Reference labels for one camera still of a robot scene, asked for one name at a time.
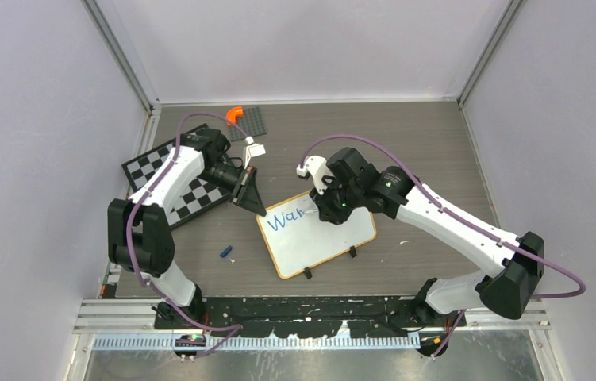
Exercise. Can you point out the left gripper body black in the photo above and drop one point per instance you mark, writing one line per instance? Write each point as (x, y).
(232, 180)

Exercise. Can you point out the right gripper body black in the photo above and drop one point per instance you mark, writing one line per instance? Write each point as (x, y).
(338, 200)

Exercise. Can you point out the blue marker cap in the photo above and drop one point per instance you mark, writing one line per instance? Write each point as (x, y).
(226, 251)

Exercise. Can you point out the yellow framed whiteboard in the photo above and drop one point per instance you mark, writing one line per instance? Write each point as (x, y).
(295, 242)

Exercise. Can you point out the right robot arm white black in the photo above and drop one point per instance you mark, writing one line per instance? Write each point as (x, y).
(505, 281)

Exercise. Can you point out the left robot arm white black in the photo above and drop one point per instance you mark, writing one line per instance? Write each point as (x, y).
(139, 234)

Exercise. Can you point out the black white checkerboard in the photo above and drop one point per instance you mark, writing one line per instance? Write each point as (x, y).
(192, 184)

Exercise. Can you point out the grey studded baseplate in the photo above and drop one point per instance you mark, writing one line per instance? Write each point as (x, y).
(252, 122)

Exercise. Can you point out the orange curved block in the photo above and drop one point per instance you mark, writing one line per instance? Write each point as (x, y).
(234, 114)

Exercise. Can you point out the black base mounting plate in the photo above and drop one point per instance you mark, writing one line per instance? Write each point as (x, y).
(314, 317)

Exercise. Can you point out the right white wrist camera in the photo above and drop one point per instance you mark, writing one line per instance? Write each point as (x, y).
(314, 168)

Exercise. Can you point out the aluminium frame rail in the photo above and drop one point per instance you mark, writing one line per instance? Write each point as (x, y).
(106, 32)

